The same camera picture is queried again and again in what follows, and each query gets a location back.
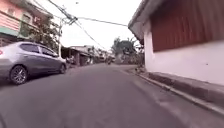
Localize overhead wires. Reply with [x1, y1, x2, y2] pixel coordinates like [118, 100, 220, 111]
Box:
[31, 0, 129, 51]

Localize tree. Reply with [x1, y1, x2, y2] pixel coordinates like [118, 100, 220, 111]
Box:
[28, 14, 61, 53]
[111, 36, 145, 65]

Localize pink building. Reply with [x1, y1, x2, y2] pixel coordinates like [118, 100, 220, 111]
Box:
[0, 0, 54, 48]

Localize grey asphalt road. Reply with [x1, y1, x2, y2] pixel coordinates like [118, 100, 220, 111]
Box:
[0, 63, 224, 128]

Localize concrete kerb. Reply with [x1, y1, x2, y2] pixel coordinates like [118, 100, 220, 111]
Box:
[125, 68, 224, 116]

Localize silver car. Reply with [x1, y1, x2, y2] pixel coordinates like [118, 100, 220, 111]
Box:
[0, 41, 68, 86]

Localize low roofed building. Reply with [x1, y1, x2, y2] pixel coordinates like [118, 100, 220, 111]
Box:
[60, 45, 101, 67]

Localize utility pole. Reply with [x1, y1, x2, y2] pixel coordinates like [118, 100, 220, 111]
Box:
[57, 18, 64, 58]

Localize white building with red wall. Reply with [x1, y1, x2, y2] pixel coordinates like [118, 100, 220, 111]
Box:
[127, 0, 224, 86]

